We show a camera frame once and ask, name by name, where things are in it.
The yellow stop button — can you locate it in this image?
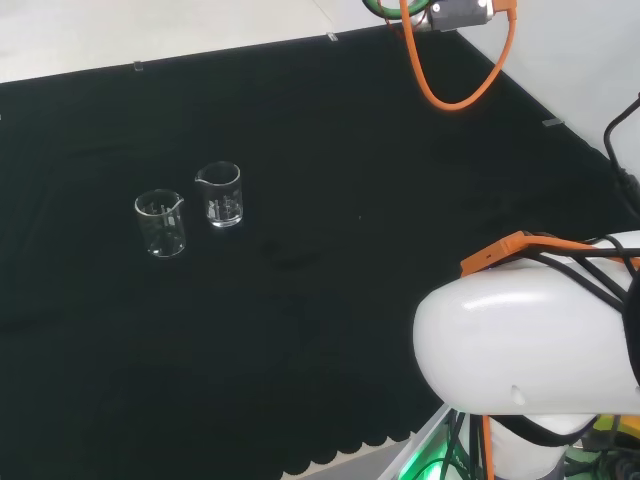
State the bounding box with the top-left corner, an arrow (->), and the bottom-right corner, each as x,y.
582,413 -> 640,452

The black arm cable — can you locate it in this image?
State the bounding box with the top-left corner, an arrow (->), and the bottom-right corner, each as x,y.
603,92 -> 640,221

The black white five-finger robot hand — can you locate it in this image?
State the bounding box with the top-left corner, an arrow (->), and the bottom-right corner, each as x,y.
427,0 -> 496,34

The clear glass beaker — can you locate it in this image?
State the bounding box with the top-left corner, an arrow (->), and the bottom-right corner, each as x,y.
133,189 -> 188,259
194,160 -> 245,229

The orange hand cable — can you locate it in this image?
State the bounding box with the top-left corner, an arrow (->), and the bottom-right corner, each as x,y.
397,0 -> 519,112

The orange base cable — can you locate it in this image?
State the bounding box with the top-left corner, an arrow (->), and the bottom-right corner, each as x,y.
480,414 -> 497,480

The black bench cloth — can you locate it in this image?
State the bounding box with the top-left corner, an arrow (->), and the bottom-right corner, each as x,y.
0,24 -> 640,479

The grey metal base plate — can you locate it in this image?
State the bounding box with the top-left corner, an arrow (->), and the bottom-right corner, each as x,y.
382,402 -> 474,480

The green hand cable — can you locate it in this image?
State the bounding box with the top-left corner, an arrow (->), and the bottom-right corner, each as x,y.
361,0 -> 432,24

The orange cable connector box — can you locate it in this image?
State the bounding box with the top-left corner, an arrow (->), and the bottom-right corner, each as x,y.
459,230 -> 601,279

